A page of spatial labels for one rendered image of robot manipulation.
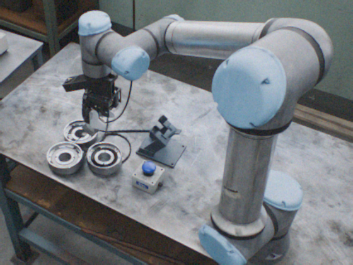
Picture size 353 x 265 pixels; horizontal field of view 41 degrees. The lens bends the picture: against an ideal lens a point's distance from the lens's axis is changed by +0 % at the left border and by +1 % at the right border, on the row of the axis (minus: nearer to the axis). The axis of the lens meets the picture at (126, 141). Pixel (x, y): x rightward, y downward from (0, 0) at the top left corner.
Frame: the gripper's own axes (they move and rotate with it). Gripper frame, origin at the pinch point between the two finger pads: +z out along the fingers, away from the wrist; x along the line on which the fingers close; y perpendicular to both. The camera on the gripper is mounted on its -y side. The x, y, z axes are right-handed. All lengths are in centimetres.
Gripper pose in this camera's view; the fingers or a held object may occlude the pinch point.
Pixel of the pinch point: (94, 123)
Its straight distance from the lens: 133.3
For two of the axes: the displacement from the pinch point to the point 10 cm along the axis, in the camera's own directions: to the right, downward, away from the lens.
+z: 0.0, 6.9, 7.2
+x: 4.7, -6.4, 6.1
